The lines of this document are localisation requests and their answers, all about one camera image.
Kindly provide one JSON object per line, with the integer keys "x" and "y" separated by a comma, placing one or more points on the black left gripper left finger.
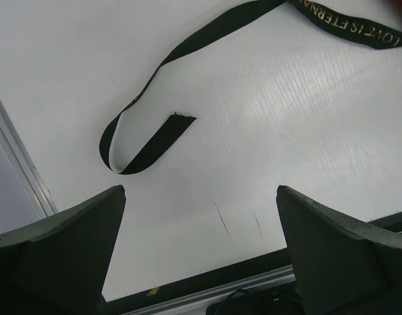
{"x": 58, "y": 265}

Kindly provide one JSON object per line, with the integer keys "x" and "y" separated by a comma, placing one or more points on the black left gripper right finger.
{"x": 342, "y": 265}

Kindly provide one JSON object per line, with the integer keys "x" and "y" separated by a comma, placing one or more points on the black ribbon with gold lettering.
{"x": 350, "y": 28}

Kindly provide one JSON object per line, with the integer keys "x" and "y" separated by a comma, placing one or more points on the aluminium frame rail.
{"x": 24, "y": 167}

